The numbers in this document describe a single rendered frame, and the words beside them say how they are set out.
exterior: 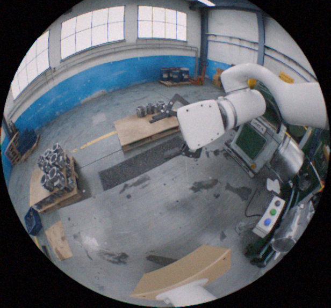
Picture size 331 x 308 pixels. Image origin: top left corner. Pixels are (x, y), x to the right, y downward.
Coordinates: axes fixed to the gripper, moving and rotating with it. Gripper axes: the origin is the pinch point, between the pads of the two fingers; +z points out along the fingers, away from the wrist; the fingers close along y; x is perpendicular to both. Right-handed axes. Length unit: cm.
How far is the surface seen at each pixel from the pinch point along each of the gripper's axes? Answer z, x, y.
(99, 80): 181, 382, -224
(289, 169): -58, -4, 40
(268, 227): -22.9, -20.8, 35.1
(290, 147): -62, 1, 30
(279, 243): -37, -33, 63
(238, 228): -19, -6, 58
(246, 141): -44, 26, 27
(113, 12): 15, 267, -482
